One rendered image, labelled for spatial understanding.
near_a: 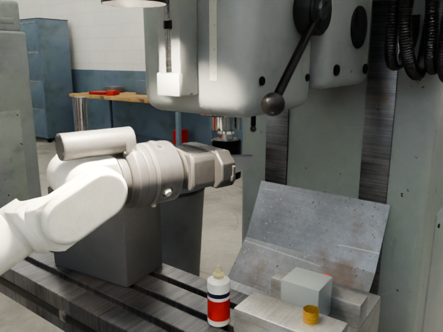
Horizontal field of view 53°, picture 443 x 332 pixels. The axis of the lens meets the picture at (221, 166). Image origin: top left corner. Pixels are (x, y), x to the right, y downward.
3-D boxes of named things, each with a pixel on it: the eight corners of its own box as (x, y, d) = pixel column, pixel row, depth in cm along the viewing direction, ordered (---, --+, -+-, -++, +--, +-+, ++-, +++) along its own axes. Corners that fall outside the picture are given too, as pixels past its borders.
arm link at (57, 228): (138, 201, 56) (43, 270, 50) (108, 182, 63) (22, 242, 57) (115, 159, 53) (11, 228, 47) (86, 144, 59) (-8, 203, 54)
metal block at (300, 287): (316, 329, 64) (318, 291, 62) (279, 315, 67) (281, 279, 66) (330, 312, 68) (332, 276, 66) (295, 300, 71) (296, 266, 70)
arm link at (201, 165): (236, 139, 63) (164, 149, 56) (236, 203, 66) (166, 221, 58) (187, 128, 73) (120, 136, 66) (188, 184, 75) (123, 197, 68)
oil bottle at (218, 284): (221, 331, 77) (220, 273, 75) (202, 322, 80) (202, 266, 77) (234, 319, 80) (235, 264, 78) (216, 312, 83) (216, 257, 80)
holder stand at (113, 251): (126, 288, 91) (122, 195, 86) (53, 265, 102) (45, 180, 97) (163, 265, 101) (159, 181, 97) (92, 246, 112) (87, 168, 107)
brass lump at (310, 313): (314, 327, 60) (315, 315, 59) (299, 321, 61) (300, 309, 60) (321, 319, 61) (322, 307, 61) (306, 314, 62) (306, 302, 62)
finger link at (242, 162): (250, 170, 71) (219, 176, 68) (250, 150, 71) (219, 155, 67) (256, 172, 70) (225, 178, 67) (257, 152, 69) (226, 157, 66)
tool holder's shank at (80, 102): (74, 149, 97) (69, 97, 94) (82, 146, 100) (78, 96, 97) (86, 149, 96) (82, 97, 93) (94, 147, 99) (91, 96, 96)
